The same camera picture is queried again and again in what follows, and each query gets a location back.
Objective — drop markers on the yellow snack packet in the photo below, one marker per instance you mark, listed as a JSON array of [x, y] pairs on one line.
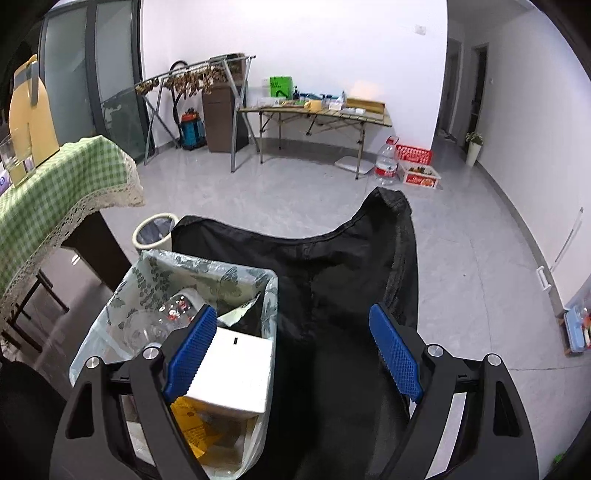
[[194, 424]]

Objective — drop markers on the tall clear glass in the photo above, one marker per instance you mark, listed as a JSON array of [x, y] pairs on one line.
[[14, 157]]

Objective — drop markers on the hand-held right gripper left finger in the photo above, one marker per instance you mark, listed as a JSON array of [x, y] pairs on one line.
[[194, 350]]

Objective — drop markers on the white wall socket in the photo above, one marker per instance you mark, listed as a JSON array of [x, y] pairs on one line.
[[544, 277]]

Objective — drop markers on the cream round waste bin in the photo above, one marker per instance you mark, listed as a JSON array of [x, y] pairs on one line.
[[154, 230]]

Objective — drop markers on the purple tissue packet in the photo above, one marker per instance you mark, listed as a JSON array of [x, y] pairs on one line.
[[2, 182]]

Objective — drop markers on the green bag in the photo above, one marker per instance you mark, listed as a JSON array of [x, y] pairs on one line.
[[281, 87]]

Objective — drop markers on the large water bottle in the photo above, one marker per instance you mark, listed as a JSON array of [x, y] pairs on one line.
[[385, 161]]

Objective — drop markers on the blue tray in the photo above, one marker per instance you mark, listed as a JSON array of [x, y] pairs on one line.
[[575, 332]]

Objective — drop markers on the green checked tablecloth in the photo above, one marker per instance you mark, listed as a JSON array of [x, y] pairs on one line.
[[60, 184]]

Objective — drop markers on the black cloth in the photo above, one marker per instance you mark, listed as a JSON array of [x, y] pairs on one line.
[[332, 286]]

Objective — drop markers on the red printed box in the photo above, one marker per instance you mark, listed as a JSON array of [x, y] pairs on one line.
[[420, 177]]

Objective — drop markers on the sliding glass door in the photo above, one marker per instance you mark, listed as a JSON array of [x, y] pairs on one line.
[[69, 60]]

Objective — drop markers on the trash bin with patterned bag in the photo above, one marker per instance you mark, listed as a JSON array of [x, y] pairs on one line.
[[152, 272]]

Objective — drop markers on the hanging dried food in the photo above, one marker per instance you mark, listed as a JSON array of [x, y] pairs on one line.
[[194, 78]]

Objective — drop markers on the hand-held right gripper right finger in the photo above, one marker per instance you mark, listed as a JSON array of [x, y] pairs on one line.
[[397, 355]]

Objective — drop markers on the dark wooden table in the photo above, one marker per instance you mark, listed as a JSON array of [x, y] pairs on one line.
[[92, 249]]

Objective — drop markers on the white board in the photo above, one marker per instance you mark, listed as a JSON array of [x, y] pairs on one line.
[[353, 165]]

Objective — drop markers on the interior door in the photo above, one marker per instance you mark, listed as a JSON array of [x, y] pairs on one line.
[[479, 92], [453, 87]]

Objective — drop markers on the yellow thermos jug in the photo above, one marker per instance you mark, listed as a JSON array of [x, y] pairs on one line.
[[32, 120]]

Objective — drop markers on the metal drying rack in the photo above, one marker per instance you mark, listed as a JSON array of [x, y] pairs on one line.
[[240, 138]]

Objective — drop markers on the white box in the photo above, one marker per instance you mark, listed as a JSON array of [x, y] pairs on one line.
[[235, 369]]

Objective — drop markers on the yellow round container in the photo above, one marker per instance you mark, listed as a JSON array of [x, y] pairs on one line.
[[315, 105]]

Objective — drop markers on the cardboard box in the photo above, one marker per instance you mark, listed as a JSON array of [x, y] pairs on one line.
[[364, 105]]

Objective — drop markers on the potted plant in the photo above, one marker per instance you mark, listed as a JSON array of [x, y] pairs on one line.
[[473, 154]]

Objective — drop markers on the blue vacuum cleaner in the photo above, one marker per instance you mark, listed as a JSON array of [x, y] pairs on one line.
[[191, 131]]

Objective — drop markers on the pale green packet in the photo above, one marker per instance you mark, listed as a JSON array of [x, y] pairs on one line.
[[240, 316]]

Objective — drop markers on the brown cabinet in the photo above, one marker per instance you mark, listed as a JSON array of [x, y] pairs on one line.
[[217, 120]]

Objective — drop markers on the folding table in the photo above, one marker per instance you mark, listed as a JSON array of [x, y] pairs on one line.
[[323, 115]]

